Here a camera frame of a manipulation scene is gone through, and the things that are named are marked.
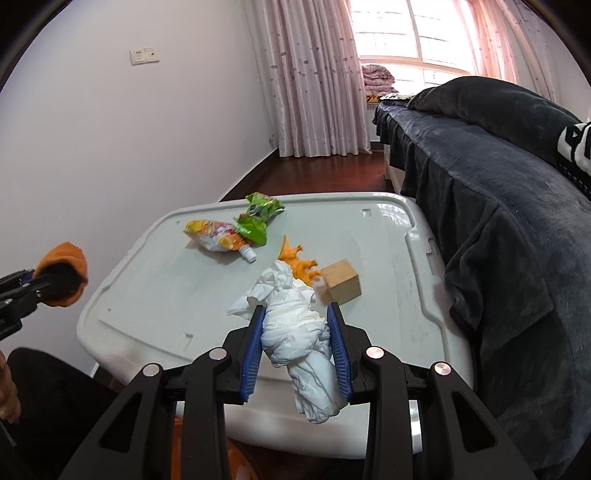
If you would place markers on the pink curtain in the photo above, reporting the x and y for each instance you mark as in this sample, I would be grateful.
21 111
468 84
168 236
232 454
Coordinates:
311 75
510 42

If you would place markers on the green snack wrapper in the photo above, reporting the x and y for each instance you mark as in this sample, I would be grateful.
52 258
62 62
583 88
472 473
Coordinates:
252 224

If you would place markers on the orange trash bucket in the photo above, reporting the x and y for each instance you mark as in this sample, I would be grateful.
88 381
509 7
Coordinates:
206 462

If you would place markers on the wooden block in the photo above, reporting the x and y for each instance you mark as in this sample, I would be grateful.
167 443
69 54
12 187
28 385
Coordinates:
342 281

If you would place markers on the pink curtain right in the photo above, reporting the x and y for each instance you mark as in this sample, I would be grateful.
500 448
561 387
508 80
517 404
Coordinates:
510 42

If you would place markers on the black white pillow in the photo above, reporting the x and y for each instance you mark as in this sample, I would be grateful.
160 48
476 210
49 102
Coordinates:
574 144

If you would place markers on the white cloth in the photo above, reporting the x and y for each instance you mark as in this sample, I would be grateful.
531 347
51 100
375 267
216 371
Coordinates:
295 337

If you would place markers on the pink curtain left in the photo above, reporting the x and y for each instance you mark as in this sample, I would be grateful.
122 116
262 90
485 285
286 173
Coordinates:
311 75

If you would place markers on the dark blue bed blanket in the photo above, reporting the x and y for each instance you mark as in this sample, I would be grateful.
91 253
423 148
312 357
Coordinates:
511 217

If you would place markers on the orange peel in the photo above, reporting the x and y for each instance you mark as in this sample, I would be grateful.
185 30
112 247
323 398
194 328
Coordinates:
304 270

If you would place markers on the yellow orange jelly pouch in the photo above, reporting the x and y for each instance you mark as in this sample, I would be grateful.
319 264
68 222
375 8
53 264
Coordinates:
216 236

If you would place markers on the left hand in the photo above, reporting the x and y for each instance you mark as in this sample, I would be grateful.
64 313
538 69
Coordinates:
10 406

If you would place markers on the white bed frame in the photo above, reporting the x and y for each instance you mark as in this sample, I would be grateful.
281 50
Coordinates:
394 175

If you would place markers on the folded pink quilts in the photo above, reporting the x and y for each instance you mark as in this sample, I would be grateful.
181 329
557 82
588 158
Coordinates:
377 81

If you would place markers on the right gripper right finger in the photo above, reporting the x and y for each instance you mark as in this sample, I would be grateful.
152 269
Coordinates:
424 423

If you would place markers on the orange black sock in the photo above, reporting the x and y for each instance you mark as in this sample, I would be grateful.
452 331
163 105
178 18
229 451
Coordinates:
66 268

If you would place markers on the white wall switch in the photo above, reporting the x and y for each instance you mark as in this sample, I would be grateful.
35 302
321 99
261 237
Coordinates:
145 55

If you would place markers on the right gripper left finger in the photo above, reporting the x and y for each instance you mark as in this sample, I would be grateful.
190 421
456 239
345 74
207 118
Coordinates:
132 440

